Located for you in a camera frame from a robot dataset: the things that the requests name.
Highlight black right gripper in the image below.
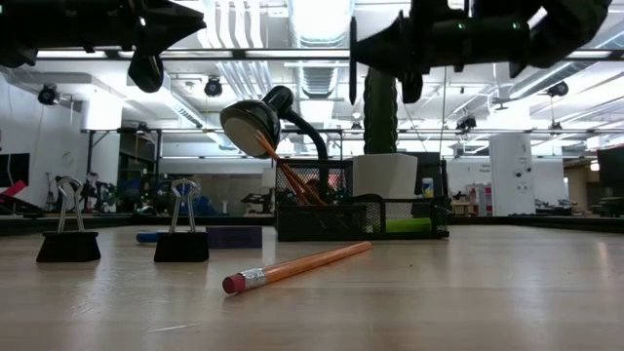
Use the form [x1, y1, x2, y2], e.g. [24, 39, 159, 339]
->
[348, 0, 469, 106]

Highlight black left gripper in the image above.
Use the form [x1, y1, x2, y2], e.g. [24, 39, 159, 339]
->
[82, 0, 207, 94]

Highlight orange pencil pink eraser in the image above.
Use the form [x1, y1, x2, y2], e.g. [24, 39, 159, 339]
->
[221, 240, 374, 296]
[278, 163, 327, 206]
[254, 130, 318, 206]

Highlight green sticky note pad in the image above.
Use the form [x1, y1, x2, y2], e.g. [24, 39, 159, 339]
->
[384, 216, 433, 234]

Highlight blue handled scissors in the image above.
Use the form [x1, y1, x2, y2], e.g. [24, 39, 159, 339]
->
[136, 230, 170, 245]

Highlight purple eraser block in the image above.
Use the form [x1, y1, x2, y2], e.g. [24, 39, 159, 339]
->
[206, 225, 263, 251]

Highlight black binder clip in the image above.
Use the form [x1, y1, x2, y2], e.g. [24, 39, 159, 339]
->
[36, 176, 102, 264]
[154, 178, 210, 264]

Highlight black mesh desk organizer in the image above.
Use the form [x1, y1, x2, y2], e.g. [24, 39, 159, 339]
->
[275, 158, 450, 243]

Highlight white hexagonal plant pot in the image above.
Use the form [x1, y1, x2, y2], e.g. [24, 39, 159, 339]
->
[351, 153, 419, 200]

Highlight black shelving rack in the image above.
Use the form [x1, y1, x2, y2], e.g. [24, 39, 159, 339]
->
[87, 129, 163, 215]

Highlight black gooseneck desk lamp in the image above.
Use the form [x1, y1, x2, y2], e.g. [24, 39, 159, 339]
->
[218, 85, 331, 206]

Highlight white pillar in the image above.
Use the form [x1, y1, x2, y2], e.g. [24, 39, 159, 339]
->
[489, 134, 536, 217]

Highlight red slanted panel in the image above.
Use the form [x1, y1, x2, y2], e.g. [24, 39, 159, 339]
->
[0, 179, 28, 201]

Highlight thin black rail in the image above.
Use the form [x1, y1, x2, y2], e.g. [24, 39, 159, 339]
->
[80, 127, 624, 136]

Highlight dark wall monitor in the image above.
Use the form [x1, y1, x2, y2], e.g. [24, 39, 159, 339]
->
[0, 153, 30, 189]

